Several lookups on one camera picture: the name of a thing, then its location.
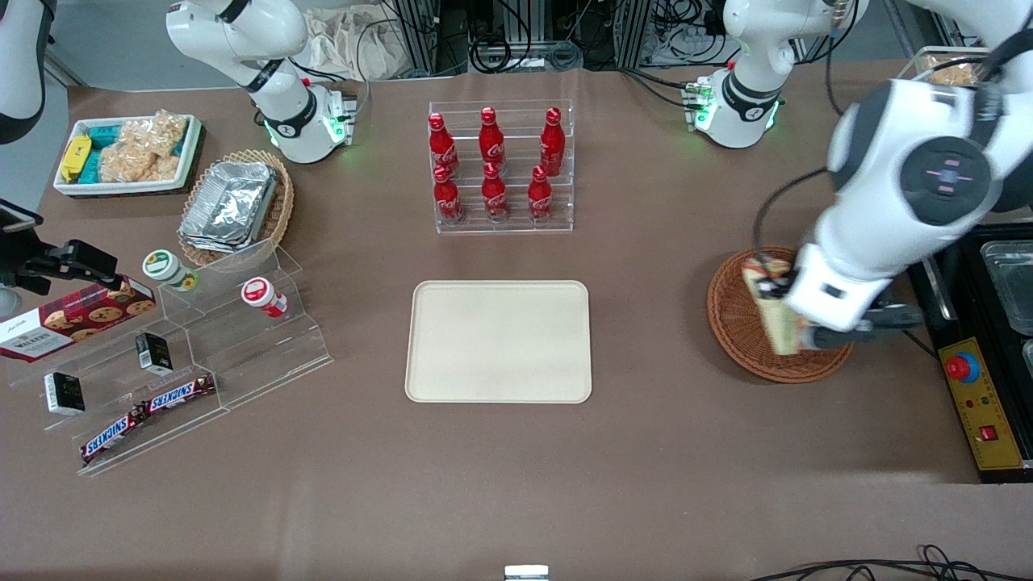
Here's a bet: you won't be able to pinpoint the triangle sandwich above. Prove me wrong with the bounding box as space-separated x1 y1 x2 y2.
742 257 805 357

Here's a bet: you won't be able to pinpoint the round brown wicker basket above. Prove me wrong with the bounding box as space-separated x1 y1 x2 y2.
707 245 855 384

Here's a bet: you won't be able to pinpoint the oval wicker basket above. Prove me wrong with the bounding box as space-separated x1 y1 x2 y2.
178 149 295 269

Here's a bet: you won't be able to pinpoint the beige rectangular tray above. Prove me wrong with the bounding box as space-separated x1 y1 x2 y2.
404 279 593 404

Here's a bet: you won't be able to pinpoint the red plaid cookie box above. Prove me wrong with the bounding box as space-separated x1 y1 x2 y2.
0 277 157 364

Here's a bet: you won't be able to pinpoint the green lid white cup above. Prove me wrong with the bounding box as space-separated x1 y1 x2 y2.
142 249 199 293

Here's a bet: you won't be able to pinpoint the white rectangular snack bin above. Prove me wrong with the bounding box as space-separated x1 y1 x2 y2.
52 114 203 197

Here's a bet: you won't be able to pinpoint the clear rice cracker bag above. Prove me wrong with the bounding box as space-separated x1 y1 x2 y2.
121 110 189 159
98 142 181 185

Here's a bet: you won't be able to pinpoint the yellow snack pack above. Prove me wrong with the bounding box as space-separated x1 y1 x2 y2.
60 135 92 182

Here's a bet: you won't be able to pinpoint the small black box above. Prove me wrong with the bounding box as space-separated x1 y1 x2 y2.
135 331 174 376
44 371 86 416

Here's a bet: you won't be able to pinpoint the clear acrylic stepped display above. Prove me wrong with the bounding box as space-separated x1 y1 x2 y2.
157 239 334 408
6 311 231 477

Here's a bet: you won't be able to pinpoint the black equipment platform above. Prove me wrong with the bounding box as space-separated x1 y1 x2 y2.
908 224 1033 485

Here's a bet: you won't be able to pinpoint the stacked foil containers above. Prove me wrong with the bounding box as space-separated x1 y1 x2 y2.
179 161 280 255

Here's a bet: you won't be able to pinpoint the snickers chocolate bar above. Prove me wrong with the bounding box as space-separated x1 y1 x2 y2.
79 406 150 466
145 374 217 414

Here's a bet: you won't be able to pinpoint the steel food pan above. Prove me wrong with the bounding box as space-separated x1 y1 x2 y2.
979 240 1033 337

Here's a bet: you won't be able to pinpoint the red lid white cup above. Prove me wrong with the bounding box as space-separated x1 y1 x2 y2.
240 277 289 318

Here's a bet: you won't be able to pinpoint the yellow control panel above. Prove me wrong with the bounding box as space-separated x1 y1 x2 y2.
939 337 1026 471

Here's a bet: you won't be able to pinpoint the red cola bottle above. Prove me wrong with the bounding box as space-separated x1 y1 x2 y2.
479 107 508 174
539 107 566 177
427 112 461 178
481 162 509 223
528 165 554 223
433 164 466 225

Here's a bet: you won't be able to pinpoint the bagged rice cracker snack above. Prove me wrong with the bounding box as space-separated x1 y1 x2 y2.
924 55 982 88

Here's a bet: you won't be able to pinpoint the clear acrylic bottle rack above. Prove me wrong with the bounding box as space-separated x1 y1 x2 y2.
428 99 575 235

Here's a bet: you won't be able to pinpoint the beige crumpled cloth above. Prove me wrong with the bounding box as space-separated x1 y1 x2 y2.
303 6 404 82

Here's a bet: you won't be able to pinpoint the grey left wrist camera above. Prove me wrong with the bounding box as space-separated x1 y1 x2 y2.
803 307 926 351

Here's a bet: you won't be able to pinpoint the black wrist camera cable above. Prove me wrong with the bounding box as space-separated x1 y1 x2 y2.
753 167 832 253

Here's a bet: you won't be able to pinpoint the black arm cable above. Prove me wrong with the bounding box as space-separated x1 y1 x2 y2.
822 0 858 115

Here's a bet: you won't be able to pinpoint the black base cables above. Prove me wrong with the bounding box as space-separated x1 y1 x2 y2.
620 66 700 111

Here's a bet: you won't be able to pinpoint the white wire basket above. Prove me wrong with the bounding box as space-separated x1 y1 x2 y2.
914 46 995 90

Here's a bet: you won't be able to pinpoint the black floor cable bundle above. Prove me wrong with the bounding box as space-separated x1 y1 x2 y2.
749 545 1033 581

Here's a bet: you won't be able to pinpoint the black background cable bundle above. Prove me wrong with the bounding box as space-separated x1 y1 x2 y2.
466 0 583 75

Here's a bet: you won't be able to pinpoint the aluminium frame post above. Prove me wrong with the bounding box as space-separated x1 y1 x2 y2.
394 0 441 78

